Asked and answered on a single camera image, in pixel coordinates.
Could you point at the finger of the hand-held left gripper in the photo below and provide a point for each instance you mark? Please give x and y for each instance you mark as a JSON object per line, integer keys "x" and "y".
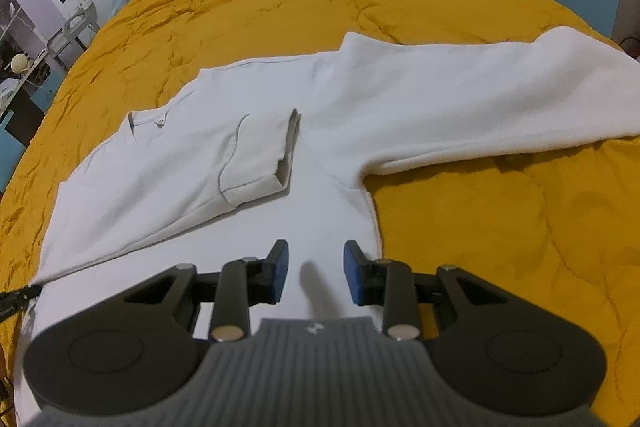
{"x": 20, "y": 298}

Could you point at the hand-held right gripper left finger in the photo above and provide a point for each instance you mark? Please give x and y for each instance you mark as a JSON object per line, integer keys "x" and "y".
{"x": 280, "y": 271}

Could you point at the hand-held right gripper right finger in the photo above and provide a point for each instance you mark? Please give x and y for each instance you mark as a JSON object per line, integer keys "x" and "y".
{"x": 352, "y": 276}

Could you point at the white sweater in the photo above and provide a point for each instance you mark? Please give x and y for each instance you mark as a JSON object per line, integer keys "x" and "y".
{"x": 400, "y": 107}

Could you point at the white shelf unit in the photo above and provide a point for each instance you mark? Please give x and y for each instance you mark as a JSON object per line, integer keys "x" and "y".
{"x": 20, "y": 97}

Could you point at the round cream ball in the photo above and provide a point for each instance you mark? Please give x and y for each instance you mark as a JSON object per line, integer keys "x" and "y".
{"x": 22, "y": 64}

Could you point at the grey plastic stool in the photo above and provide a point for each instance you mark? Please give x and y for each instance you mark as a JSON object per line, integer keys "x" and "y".
{"x": 75, "y": 32}

